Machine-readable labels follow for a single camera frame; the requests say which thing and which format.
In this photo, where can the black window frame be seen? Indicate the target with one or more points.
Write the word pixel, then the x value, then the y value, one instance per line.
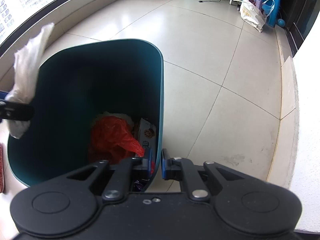
pixel 42 12

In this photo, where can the white shopping bag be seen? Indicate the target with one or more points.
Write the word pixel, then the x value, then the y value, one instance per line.
pixel 251 12

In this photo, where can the cookie snack package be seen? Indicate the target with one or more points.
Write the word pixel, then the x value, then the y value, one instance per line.
pixel 146 136

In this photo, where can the clear green plastic wrapper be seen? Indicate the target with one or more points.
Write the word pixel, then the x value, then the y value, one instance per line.
pixel 118 115

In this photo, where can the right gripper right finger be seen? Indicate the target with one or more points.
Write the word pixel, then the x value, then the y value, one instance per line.
pixel 186 173

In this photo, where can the dark teal trash bin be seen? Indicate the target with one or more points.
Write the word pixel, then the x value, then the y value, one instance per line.
pixel 74 87

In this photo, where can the white tissue wrapper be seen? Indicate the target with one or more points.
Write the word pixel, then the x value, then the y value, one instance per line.
pixel 26 66

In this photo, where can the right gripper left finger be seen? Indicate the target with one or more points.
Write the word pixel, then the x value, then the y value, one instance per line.
pixel 127 172

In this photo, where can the red plastic bag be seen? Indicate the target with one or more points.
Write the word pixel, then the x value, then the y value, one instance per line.
pixel 113 139

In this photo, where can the small blue ball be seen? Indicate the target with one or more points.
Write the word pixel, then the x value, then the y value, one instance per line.
pixel 281 23

